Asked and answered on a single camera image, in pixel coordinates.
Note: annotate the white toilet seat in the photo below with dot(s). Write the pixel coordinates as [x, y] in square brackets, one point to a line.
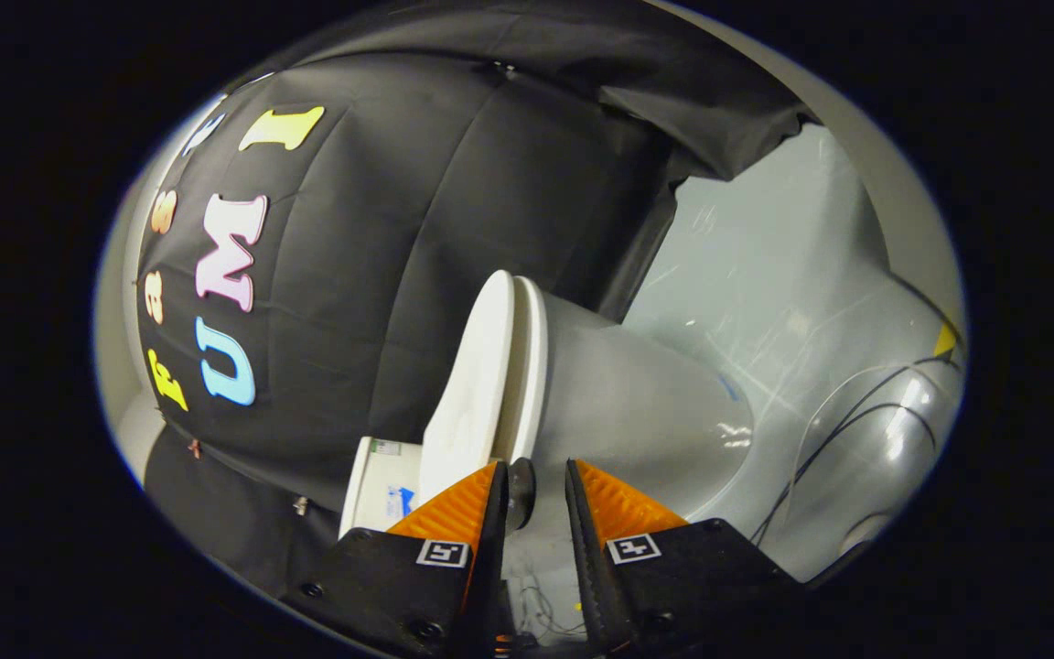
[530, 366]

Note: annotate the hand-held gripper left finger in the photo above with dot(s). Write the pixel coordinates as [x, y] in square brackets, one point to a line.
[498, 549]

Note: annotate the yellow floor tape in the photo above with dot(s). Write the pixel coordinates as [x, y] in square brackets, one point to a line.
[945, 340]

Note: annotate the black backdrop cloth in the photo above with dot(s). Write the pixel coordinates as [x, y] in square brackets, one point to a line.
[381, 238]

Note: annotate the white toilet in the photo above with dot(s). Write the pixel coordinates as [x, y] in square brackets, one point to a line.
[637, 403]

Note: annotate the white toilet lid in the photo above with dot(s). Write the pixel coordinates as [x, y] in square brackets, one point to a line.
[472, 384]

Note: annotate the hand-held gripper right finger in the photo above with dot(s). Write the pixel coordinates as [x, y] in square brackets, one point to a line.
[586, 558]

